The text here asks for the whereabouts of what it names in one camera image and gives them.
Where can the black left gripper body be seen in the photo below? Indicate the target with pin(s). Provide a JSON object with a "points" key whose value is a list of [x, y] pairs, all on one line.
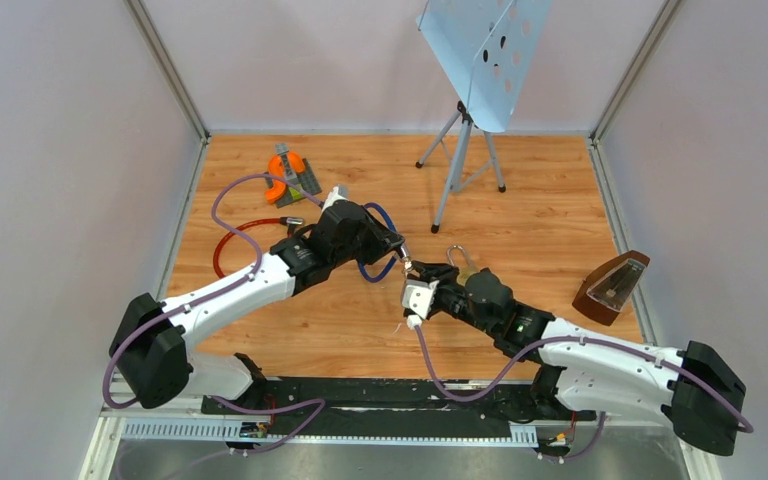
{"points": [[370, 242]]}

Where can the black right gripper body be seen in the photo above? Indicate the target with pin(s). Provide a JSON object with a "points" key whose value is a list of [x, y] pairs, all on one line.
{"points": [[452, 299]]}

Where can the blue cable lock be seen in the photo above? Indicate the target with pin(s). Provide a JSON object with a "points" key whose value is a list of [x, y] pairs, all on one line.
{"points": [[406, 262]]}

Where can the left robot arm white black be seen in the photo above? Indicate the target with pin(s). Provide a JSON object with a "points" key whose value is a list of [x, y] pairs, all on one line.
{"points": [[154, 345]]}

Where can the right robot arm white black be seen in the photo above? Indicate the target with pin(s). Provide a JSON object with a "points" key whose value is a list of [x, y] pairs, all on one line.
{"points": [[691, 390]]}

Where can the brass padlock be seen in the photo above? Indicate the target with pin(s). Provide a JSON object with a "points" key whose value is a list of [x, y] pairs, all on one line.
{"points": [[459, 258]]}

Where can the orange grey toy block build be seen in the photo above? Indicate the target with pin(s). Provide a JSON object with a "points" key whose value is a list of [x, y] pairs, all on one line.
{"points": [[286, 170]]}

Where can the brown wooden metronome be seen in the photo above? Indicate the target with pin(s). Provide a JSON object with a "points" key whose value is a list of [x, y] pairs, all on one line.
{"points": [[605, 290]]}

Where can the light blue music stand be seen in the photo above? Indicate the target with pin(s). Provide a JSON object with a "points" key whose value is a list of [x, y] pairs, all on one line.
{"points": [[485, 49]]}

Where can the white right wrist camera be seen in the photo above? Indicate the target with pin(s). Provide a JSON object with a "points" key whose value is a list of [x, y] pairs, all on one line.
{"points": [[417, 298]]}

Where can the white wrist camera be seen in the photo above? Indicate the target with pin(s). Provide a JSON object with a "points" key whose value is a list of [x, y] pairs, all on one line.
{"points": [[337, 193], [417, 298]]}

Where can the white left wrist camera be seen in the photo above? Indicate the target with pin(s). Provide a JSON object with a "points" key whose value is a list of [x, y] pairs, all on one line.
{"points": [[337, 193]]}

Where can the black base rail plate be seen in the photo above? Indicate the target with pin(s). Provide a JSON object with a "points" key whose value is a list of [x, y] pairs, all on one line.
{"points": [[365, 406]]}

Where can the white slotted cable duct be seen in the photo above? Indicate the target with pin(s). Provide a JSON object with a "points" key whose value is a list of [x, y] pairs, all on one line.
{"points": [[222, 430]]}

